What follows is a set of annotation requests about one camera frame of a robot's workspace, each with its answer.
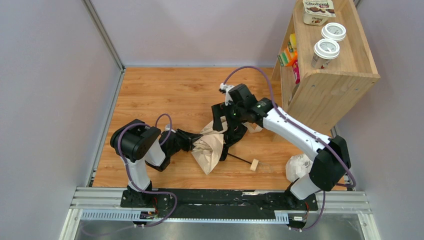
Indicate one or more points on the Chobani yogurt cup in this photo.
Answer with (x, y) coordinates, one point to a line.
(317, 12)

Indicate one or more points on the pink package on shelf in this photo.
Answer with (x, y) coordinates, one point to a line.
(296, 72)

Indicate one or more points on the near white lidded cup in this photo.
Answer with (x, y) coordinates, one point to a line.
(325, 51)

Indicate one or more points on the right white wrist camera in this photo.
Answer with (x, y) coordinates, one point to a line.
(225, 88)

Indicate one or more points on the wooden shelf unit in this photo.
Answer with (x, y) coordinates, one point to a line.
(324, 96)

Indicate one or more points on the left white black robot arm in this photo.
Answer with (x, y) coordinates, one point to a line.
(139, 146)

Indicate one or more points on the black and beige folding umbrella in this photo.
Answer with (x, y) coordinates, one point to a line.
(218, 136)

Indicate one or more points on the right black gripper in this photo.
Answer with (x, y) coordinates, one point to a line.
(226, 117)

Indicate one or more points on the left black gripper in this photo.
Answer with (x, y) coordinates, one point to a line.
(185, 141)

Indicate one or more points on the green orange sponge pack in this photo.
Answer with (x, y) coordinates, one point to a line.
(287, 57)

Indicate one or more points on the far white lidded cup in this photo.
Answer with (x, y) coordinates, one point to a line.
(334, 31)

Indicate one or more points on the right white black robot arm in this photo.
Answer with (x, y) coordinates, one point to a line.
(330, 156)

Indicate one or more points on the white lidded cup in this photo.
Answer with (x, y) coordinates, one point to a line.
(325, 51)
(334, 31)

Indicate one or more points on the yellow green item on shelf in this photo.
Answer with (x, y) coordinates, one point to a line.
(292, 44)

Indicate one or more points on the crumpled white plastic bag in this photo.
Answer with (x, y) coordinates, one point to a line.
(297, 167)

